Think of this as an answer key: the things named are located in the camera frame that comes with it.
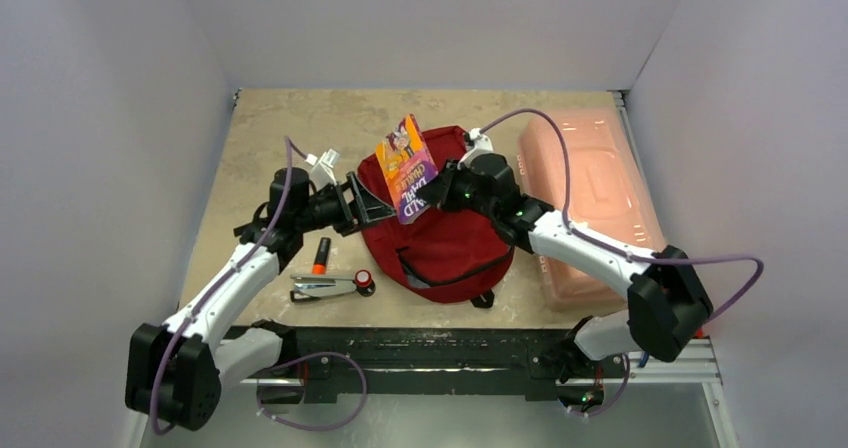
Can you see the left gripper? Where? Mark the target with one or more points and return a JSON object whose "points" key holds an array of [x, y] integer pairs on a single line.
{"points": [[365, 207]]}

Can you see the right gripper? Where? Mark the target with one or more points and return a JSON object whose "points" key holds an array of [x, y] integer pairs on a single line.
{"points": [[448, 188]]}

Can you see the purple Roald Dahl book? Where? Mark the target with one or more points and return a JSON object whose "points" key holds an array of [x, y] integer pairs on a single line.
{"points": [[406, 165]]}

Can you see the red backpack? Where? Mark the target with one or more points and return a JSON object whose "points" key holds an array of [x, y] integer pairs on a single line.
{"points": [[444, 257]]}

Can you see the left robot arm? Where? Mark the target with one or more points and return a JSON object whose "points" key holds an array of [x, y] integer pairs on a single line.
{"points": [[177, 370]]}

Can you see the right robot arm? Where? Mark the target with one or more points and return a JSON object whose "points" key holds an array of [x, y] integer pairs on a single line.
{"points": [[666, 303]]}

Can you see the orange highlighter marker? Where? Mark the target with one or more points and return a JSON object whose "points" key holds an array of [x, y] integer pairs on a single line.
{"points": [[320, 262]]}

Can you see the silver black stapler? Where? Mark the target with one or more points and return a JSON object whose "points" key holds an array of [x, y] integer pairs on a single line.
{"points": [[312, 287]]}

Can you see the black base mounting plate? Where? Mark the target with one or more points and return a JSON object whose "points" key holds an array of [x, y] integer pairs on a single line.
{"points": [[305, 347]]}

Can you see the pink plastic storage box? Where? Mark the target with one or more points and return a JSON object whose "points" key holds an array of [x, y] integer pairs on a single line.
{"points": [[580, 158]]}

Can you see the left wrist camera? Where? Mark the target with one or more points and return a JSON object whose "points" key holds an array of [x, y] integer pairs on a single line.
{"points": [[321, 172]]}

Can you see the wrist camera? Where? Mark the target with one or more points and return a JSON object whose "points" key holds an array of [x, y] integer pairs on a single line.
{"points": [[321, 172], [477, 144]]}

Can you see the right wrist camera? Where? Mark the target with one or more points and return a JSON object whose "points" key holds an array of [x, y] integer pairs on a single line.
{"points": [[477, 144]]}

